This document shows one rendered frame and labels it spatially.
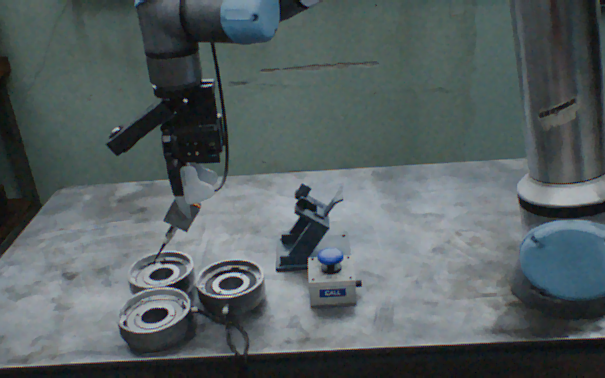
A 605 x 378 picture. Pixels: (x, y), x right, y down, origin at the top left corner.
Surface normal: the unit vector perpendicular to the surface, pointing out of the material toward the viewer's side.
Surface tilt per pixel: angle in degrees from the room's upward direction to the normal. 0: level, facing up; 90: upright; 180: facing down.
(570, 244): 98
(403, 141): 90
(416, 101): 90
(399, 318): 0
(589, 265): 98
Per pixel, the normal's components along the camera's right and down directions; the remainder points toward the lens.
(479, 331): -0.07, -0.89
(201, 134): 0.00, 0.44
